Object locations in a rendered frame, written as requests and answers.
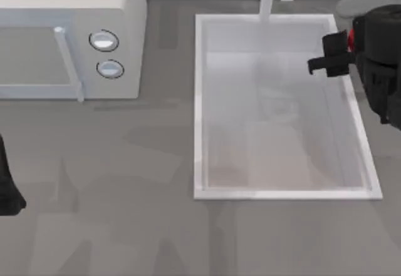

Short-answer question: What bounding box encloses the small red object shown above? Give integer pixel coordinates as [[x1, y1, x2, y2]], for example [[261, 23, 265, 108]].
[[346, 28, 357, 53]]

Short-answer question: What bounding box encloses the pale grey rounded box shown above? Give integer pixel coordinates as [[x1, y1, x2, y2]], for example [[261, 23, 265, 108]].
[[336, 0, 401, 21]]

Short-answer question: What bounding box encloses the white sink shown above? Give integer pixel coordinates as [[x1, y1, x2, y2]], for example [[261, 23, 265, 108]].
[[193, 13, 384, 202]]

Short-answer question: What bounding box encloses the pale microwave oven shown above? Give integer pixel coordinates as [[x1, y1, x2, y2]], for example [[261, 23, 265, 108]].
[[0, 0, 148, 103]]

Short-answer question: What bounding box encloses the small microwave knob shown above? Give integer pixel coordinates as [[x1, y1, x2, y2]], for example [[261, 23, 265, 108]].
[[95, 59, 125, 79]]

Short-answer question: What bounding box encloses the large microwave knob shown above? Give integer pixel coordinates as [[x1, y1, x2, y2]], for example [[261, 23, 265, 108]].
[[88, 29, 120, 53]]

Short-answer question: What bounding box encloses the microwave oven glass door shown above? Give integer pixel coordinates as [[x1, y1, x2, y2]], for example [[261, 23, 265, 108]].
[[0, 8, 85, 101]]

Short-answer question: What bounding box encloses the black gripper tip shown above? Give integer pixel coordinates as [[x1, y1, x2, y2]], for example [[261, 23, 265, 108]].
[[0, 133, 28, 218]]

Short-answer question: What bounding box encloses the pale microwave door handle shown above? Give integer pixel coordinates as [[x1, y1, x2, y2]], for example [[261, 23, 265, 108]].
[[53, 26, 86, 103]]

